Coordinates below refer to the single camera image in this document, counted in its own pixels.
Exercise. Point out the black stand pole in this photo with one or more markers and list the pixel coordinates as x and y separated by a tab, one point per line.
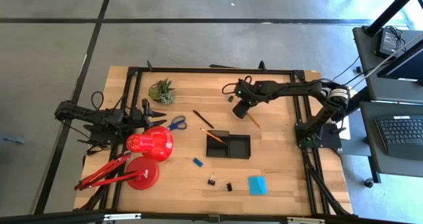
393	9

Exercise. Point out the black laptop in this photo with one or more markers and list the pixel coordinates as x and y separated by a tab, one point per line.
400	134

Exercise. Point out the black binder clip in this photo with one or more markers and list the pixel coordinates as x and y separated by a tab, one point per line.
211	182
229	186
231	98

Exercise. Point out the orange pencil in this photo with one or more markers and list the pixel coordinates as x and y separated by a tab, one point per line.
255	121
213	136

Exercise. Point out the black pen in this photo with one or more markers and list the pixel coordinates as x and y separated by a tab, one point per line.
203	119

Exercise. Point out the blue sticky note pad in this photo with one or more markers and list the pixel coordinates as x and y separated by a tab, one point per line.
257	185

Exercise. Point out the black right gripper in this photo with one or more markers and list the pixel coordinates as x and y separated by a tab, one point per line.
249	91

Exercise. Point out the black power adapter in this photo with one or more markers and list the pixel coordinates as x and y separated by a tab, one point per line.
388	42

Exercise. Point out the red desk lamp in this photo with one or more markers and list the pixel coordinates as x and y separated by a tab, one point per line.
155	144

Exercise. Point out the white sheet of paper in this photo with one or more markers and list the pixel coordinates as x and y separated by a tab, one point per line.
345	133

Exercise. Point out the black mesh desk organizer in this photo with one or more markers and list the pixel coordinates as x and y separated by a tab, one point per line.
238	148

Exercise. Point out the black side desk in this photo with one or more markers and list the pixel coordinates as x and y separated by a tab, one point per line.
390	95

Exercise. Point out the black aluminium table frame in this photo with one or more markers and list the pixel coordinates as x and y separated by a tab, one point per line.
198	70

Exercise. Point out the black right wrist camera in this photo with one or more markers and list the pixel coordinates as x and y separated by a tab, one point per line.
240	110

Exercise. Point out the black caster wheel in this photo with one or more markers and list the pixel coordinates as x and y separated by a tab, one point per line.
369	183

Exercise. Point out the blue eraser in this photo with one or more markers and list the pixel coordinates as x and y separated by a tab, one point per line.
198	162

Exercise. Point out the small potted succulent plant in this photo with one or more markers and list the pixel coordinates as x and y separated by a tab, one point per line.
162	92

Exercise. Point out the black computer monitor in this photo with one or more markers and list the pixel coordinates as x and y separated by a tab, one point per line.
403	67

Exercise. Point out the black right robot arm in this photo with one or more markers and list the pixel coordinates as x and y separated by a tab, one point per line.
291	87

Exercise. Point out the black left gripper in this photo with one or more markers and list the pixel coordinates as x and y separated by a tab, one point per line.
137	116

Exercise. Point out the silver metal bracket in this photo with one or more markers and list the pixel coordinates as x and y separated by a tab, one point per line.
305	220
122	216

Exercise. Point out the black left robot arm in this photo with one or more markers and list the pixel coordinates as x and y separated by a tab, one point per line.
99	115

